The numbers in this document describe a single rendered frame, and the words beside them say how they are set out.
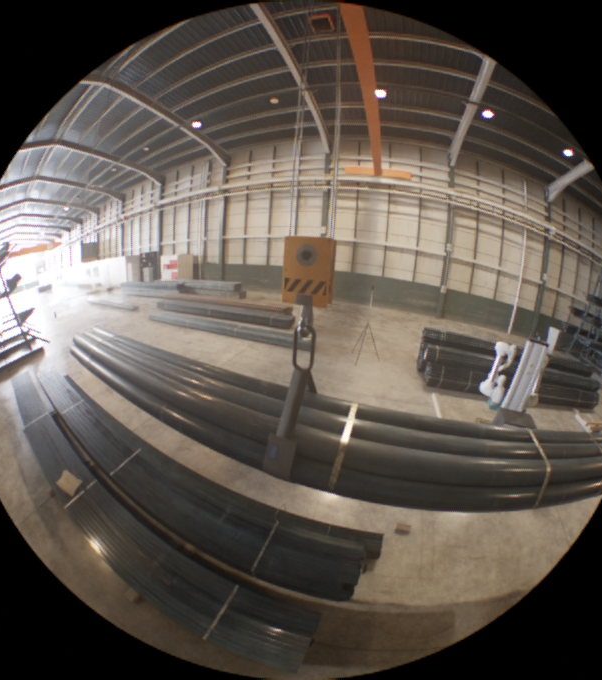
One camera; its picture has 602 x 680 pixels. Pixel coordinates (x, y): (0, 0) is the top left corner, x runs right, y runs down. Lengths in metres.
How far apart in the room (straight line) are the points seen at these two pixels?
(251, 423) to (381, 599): 1.91
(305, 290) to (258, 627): 1.93
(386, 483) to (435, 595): 1.65
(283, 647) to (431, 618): 1.29
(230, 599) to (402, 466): 1.35
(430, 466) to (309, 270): 1.06
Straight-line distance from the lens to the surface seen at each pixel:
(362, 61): 5.26
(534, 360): 3.45
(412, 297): 11.65
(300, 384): 1.17
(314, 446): 1.17
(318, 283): 0.99
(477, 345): 5.54
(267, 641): 1.77
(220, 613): 1.80
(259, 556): 1.94
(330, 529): 2.32
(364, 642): 2.37
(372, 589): 2.40
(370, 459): 1.16
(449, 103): 11.04
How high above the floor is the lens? 2.27
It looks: 21 degrees down
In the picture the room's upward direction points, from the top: 4 degrees clockwise
